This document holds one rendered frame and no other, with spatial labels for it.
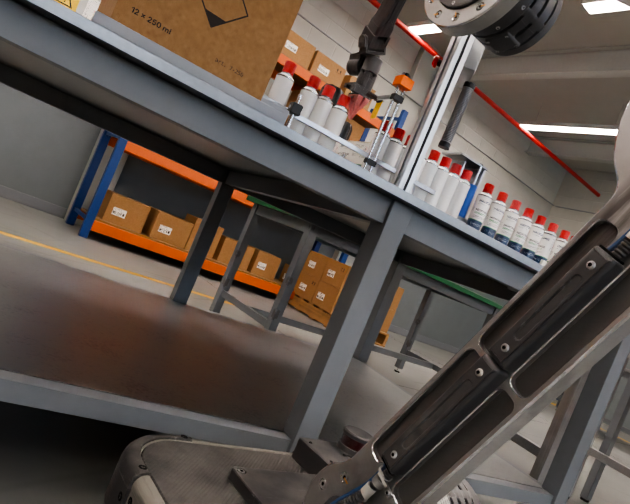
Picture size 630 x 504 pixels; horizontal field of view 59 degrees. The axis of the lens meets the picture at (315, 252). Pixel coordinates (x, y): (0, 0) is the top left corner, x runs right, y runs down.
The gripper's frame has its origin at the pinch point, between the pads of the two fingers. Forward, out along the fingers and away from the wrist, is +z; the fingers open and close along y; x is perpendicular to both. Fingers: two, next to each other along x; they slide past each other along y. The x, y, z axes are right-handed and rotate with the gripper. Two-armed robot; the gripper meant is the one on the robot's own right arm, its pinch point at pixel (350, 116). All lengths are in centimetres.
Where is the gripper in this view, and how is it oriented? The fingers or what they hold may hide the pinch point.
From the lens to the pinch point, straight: 181.6
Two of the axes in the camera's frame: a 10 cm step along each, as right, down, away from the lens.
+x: 4.6, 2.0, -8.7
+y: -8.0, -3.3, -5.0
